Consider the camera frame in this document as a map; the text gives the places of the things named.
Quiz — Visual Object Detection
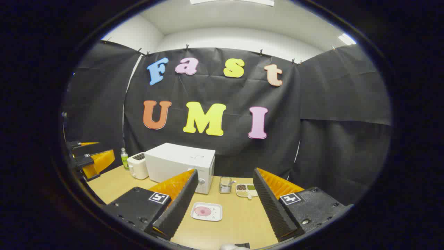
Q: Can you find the ceiling light panel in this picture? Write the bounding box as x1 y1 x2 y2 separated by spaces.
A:
338 33 357 46
190 0 274 7

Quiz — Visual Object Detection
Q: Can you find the white microwave oven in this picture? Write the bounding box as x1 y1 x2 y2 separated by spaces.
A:
145 143 216 195

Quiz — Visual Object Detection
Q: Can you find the black backdrop cloth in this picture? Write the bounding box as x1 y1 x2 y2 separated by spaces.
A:
64 40 392 205

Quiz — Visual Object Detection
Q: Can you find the white square plate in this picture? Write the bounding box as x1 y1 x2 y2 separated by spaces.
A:
190 202 223 222

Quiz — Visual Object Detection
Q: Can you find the white toaster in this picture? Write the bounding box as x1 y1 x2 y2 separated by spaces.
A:
127 152 150 180

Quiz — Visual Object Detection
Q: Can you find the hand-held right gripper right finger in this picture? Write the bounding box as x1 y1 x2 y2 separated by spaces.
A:
253 168 354 242

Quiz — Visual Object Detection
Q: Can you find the white divided bean dish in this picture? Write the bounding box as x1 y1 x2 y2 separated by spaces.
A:
236 183 259 200

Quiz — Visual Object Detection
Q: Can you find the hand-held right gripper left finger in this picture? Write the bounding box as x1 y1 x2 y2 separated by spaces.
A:
103 169 199 241

